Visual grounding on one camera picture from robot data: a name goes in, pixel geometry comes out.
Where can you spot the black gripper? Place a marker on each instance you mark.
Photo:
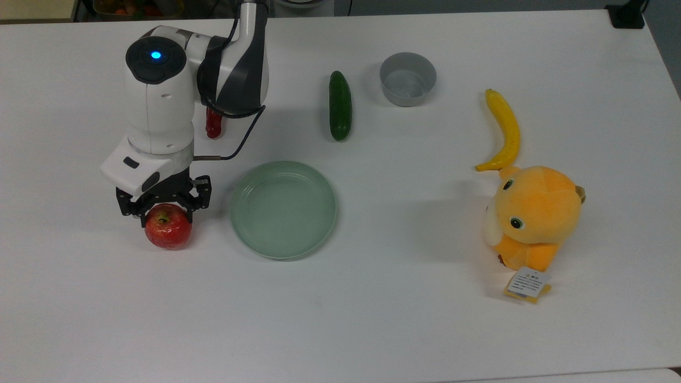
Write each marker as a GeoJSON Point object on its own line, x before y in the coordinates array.
{"type": "Point", "coordinates": [170, 194]}

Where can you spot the red apple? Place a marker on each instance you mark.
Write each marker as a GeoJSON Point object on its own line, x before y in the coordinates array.
{"type": "Point", "coordinates": [169, 231]}

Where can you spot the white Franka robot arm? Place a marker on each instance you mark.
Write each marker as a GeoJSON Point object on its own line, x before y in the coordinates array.
{"type": "Point", "coordinates": [159, 106]}

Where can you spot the grey bowl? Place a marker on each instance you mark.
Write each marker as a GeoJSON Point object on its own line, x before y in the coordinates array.
{"type": "Point", "coordinates": [407, 90]}

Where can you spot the red pepper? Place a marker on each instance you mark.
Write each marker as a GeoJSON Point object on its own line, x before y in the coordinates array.
{"type": "Point", "coordinates": [214, 127]}

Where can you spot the pale green plate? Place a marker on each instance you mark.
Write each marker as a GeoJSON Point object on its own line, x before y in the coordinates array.
{"type": "Point", "coordinates": [282, 213]}

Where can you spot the clear bin of toy food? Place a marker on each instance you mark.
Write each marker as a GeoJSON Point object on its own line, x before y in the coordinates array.
{"type": "Point", "coordinates": [138, 8]}

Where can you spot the green cucumber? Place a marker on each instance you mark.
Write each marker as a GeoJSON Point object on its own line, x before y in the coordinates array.
{"type": "Point", "coordinates": [340, 106]}

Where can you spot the yellow banana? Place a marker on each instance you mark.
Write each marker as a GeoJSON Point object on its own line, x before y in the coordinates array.
{"type": "Point", "coordinates": [511, 133]}

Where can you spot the orange plush toy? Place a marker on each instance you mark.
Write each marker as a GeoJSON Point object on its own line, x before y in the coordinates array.
{"type": "Point", "coordinates": [537, 213]}

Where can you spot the black table clamp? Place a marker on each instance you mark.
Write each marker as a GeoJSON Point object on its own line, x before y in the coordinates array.
{"type": "Point", "coordinates": [628, 16]}

